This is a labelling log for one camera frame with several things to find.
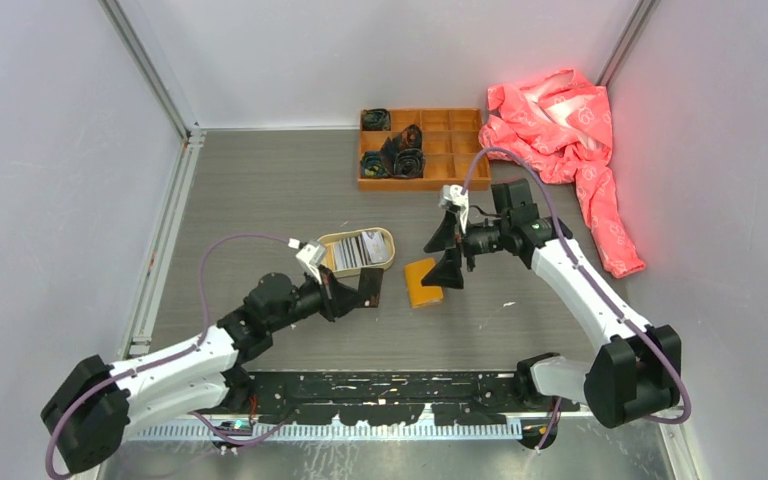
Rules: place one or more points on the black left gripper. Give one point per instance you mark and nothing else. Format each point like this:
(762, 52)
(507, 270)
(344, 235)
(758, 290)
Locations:
(336, 297)

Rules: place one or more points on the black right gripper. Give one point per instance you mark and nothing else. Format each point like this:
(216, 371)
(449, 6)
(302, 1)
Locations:
(447, 272)

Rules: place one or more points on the dark credit card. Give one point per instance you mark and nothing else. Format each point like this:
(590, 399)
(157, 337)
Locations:
(369, 286)

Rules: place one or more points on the orange leather card holder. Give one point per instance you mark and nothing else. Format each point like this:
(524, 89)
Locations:
(421, 296)

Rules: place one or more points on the beige oval card tray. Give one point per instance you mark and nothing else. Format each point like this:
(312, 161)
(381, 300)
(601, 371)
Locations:
(327, 239)

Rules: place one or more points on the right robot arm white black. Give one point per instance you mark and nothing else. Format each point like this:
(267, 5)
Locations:
(636, 369)

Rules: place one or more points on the stack of credit cards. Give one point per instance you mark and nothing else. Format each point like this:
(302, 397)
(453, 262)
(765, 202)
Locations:
(363, 249)

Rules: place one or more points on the dark rolled fabric bottom centre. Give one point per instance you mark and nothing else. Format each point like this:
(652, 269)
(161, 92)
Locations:
(409, 164)

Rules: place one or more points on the orange wooden compartment tray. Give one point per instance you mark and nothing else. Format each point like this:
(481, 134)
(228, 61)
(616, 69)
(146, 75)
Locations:
(450, 141)

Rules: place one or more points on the dark rolled fabric bottom left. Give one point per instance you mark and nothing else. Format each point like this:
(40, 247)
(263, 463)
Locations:
(372, 166)

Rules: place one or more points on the dark rolled fabric top left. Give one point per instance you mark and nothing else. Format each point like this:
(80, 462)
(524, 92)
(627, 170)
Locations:
(377, 119)

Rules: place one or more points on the pink crumpled cloth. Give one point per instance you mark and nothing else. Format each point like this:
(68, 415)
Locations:
(562, 127)

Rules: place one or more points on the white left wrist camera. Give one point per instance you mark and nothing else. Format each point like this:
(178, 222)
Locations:
(310, 256)

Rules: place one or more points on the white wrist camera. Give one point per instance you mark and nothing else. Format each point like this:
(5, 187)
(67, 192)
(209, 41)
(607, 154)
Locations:
(310, 256)
(454, 198)

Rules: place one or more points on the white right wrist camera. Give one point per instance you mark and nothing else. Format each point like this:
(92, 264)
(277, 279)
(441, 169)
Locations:
(454, 198)

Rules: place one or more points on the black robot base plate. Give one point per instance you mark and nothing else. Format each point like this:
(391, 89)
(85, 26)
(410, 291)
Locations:
(380, 398)

